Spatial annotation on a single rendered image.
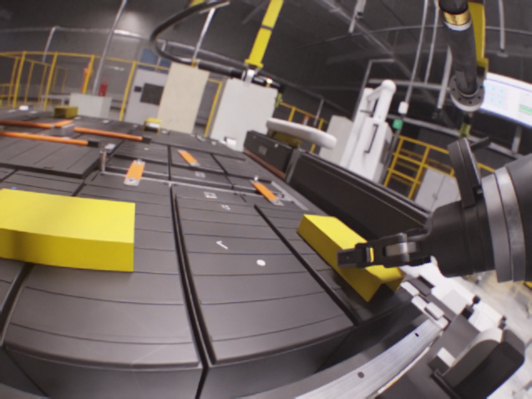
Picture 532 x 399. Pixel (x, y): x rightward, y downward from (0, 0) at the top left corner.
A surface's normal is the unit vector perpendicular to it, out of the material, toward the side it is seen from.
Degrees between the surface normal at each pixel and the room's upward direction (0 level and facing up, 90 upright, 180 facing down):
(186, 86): 90
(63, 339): 0
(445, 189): 90
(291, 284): 0
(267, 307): 0
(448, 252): 104
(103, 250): 90
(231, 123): 90
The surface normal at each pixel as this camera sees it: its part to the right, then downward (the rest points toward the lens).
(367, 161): -0.61, 0.06
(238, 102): 0.40, 0.40
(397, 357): 0.30, -0.91
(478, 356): -0.86, -0.12
